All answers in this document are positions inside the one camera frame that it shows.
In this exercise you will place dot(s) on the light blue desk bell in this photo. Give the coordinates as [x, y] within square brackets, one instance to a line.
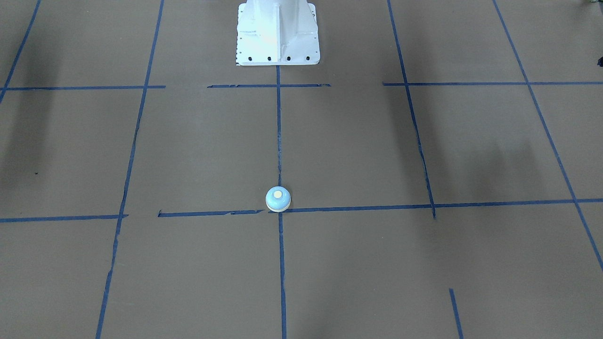
[278, 199]

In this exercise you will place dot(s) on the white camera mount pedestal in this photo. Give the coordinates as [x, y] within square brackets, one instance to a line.
[277, 32]

